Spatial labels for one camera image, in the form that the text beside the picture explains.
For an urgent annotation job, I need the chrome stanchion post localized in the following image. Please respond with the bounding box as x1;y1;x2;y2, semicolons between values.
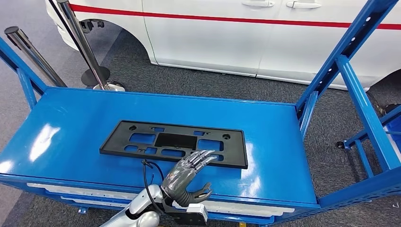
56;0;126;92

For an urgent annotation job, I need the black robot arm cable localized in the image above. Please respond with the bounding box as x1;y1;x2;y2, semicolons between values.
141;159;165;217

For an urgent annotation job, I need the black camera bracket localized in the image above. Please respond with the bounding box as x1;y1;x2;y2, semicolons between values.
163;203;208;227

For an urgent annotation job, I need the blue plastic bin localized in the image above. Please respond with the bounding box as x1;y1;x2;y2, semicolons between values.
384;116;401;148

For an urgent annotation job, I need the steel stanchion post dark cap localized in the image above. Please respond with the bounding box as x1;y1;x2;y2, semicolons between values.
3;26;68;88

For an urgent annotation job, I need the white car red stripe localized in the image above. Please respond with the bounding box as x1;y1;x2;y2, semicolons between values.
45;0;401;91

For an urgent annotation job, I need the blue metal shelf rack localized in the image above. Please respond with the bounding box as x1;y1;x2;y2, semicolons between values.
0;0;401;227
337;105;401;179

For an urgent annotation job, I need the black plastic plate bracket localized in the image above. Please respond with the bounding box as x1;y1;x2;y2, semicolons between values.
99;120;249;170

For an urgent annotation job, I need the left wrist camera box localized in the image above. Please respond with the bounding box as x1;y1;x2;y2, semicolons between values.
186;203;209;222

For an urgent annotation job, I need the robot left hand grey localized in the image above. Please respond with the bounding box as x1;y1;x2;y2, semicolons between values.
160;149;218;208

